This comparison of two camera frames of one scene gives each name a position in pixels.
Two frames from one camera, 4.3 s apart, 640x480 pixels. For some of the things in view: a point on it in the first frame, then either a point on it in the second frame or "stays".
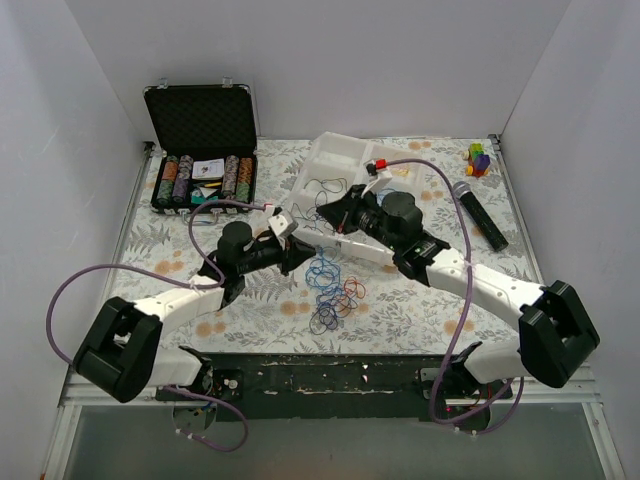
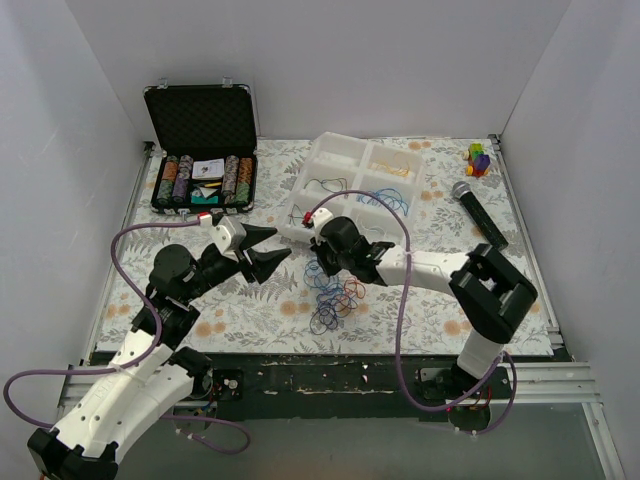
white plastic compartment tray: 338,161 stays
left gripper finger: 297,251 to 255,234
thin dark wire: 328,179 stays
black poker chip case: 206,148 stays
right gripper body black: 348,211 to 323,255
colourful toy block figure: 478,161 stays
